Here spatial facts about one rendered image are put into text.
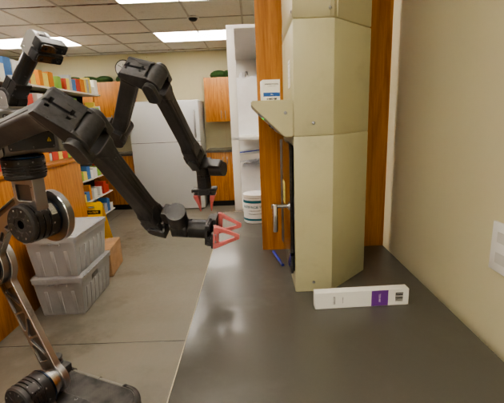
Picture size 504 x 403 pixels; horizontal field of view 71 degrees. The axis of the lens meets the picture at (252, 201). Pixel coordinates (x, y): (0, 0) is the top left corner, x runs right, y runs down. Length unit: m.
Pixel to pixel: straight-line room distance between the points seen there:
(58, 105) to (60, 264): 2.37
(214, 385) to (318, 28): 0.88
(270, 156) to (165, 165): 4.79
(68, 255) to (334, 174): 2.40
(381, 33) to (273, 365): 1.15
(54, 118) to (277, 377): 0.70
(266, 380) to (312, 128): 0.64
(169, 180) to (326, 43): 5.27
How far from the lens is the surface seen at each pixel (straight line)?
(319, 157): 1.02
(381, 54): 1.46
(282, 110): 1.00
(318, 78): 1.02
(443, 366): 0.92
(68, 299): 3.24
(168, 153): 6.06
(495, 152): 0.98
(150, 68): 1.19
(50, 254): 3.13
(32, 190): 1.45
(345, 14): 1.10
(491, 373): 0.94
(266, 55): 1.39
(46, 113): 0.84
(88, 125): 0.84
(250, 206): 1.80
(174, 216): 1.00
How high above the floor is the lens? 1.46
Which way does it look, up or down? 13 degrees down
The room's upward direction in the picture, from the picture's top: 2 degrees counter-clockwise
